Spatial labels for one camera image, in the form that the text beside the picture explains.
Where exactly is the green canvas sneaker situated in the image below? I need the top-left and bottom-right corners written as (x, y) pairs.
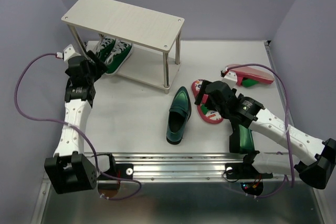
top-left (92, 36), bottom-right (116, 62)
top-left (104, 41), bottom-right (133, 75)

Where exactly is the pink sandal upside down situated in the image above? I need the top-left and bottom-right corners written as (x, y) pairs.
top-left (224, 64), bottom-right (274, 88)

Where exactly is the colourful pink slide sandal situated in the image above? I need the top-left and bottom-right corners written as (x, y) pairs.
top-left (191, 79), bottom-right (223, 124)

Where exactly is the aluminium mounting rail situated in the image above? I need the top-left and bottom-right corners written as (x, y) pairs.
top-left (46, 152), bottom-right (320, 183)

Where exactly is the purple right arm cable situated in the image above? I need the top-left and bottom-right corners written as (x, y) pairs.
top-left (221, 63), bottom-right (295, 199)

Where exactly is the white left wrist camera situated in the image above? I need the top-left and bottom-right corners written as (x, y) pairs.
top-left (62, 44), bottom-right (81, 62)

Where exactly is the white two-tier shoe shelf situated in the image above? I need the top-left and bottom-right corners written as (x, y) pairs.
top-left (61, 0), bottom-right (185, 93)

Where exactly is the green leather loafer on side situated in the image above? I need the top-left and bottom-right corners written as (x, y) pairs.
top-left (229, 124), bottom-right (255, 154)

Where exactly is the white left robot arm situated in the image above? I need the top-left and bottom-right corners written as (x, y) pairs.
top-left (44, 46), bottom-right (107, 194)

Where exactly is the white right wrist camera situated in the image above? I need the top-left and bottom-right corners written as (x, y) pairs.
top-left (222, 71), bottom-right (238, 89)

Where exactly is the green leather loafer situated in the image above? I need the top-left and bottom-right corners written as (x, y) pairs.
top-left (166, 86), bottom-right (192, 145)
top-left (229, 124), bottom-right (255, 154)

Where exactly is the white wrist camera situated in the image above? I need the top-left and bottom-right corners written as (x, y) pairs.
top-left (62, 44), bottom-right (81, 62)
top-left (222, 71), bottom-right (238, 89)

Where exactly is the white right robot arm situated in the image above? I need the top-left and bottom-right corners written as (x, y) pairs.
top-left (195, 80), bottom-right (335, 189)

